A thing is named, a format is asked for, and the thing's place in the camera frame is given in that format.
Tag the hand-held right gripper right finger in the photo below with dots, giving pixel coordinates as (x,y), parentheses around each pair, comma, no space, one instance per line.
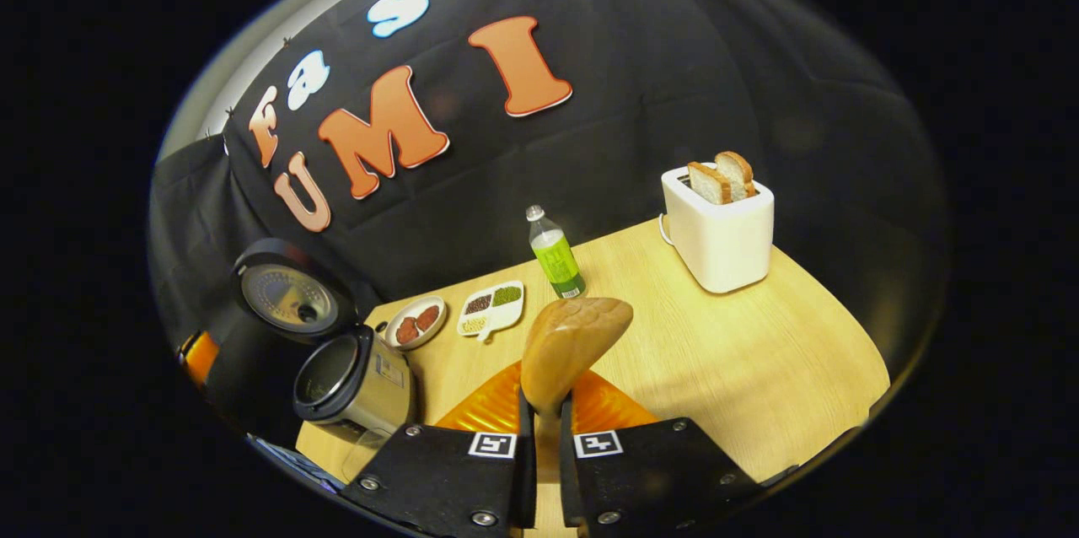
(649,479)

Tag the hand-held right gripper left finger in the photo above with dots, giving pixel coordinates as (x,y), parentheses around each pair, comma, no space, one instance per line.
(447,479)

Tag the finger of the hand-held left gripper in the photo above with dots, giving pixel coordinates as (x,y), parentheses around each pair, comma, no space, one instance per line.
(201,357)

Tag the dark grey rice cooker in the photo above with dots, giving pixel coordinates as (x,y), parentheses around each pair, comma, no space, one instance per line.
(371,386)

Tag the wooden spoon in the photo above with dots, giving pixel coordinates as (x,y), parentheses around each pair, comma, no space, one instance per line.
(573,340)

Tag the round plate with red meat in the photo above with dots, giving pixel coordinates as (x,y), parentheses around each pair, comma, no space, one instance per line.
(417,323)

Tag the white divided dish with beans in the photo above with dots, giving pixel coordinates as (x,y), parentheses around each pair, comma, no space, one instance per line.
(493,310)

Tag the green drink bottle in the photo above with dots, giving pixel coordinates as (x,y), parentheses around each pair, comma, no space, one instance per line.
(556,260)

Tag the white toaster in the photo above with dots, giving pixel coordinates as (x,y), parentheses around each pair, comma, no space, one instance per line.
(725,243)

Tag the toast slice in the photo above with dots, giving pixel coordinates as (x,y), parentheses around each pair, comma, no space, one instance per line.
(738,174)
(708,184)

